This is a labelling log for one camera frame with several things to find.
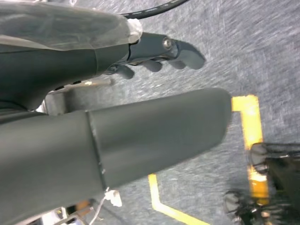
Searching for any stainless steel workbench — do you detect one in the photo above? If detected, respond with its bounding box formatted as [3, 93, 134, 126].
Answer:
[43, 77, 115, 116]

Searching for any yellow floor tape square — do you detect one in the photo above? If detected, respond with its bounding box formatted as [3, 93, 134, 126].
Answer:
[148, 94, 270, 225]

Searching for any white floor cable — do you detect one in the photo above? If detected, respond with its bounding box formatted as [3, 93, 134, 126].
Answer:
[88, 187, 123, 225]

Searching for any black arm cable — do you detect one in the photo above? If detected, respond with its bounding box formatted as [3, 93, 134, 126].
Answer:
[121, 0, 191, 20]

